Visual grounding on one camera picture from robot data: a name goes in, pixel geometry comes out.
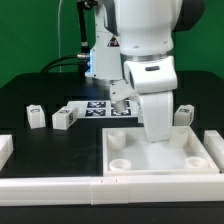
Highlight thin white cable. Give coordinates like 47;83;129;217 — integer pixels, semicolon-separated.
57;0;64;74

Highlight white square tabletop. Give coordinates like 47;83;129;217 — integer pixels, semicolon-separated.
102;126;220;176

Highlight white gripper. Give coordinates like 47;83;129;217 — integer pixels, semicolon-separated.
110;56;177;141

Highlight white left obstacle block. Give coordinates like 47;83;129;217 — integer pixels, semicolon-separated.
0;135;14;171

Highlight white front obstacle bar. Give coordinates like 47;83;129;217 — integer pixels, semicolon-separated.
0;174;224;206

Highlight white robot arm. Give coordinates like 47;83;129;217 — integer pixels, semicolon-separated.
83;0;205;141

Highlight fiducial marker sheet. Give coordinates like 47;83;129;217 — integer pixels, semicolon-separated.
67;100;138;118

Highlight black cables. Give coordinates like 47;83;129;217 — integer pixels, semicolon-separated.
40;53;92;74

